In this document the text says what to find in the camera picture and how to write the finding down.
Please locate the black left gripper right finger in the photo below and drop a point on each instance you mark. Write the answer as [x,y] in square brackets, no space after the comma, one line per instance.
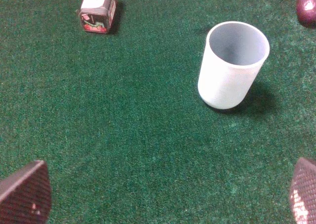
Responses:
[302,195]

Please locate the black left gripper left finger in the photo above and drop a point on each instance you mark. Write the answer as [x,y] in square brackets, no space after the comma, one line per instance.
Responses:
[25,196]

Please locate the green felt table cloth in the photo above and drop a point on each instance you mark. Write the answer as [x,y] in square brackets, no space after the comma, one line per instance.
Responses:
[120,123]

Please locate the light blue plastic cup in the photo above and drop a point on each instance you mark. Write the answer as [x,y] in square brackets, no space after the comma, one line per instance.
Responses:
[233,56]

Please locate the purple toy eggplant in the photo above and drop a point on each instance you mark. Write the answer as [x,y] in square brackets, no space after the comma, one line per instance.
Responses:
[306,12]

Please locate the black red small box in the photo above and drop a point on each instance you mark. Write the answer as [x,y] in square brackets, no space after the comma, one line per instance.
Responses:
[96,16]

